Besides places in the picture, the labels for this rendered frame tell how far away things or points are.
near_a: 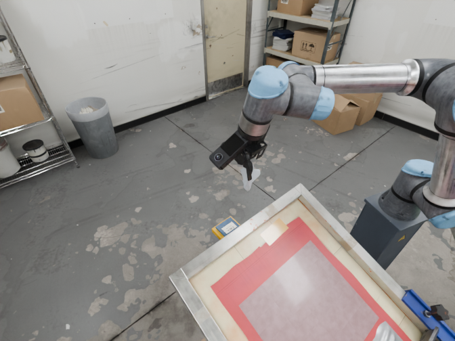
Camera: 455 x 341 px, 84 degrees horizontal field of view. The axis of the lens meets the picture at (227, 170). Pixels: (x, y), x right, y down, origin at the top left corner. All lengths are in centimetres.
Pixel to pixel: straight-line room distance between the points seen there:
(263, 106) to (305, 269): 57
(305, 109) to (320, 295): 59
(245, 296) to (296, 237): 27
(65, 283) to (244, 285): 194
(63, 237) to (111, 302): 87
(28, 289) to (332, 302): 231
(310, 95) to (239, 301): 59
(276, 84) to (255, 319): 63
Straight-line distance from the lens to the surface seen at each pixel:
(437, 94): 82
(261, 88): 55
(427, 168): 116
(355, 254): 102
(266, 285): 86
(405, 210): 123
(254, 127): 61
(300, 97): 58
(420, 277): 275
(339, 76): 75
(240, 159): 69
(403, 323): 109
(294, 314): 88
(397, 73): 83
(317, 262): 96
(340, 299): 97
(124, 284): 237
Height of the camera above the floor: 202
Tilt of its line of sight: 41 degrees down
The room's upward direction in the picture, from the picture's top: straight up
